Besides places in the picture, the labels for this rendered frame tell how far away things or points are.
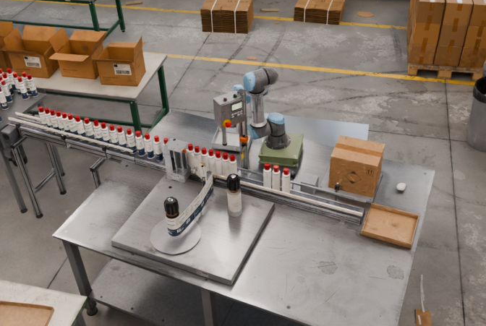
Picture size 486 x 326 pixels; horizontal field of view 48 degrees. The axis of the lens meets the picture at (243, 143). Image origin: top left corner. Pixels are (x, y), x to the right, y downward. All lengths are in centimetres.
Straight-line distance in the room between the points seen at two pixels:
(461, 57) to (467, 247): 266
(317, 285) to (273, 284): 24
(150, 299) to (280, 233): 108
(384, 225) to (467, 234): 140
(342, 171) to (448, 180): 186
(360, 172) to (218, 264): 108
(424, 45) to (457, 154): 153
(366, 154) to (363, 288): 88
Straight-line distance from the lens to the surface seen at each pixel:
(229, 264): 323
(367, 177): 360
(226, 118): 347
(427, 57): 667
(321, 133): 424
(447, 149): 566
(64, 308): 333
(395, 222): 359
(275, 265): 328
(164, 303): 394
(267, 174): 356
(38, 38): 560
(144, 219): 355
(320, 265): 330
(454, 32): 656
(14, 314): 341
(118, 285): 410
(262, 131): 381
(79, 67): 526
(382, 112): 603
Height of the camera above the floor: 335
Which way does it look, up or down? 38 degrees down
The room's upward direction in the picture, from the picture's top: 2 degrees counter-clockwise
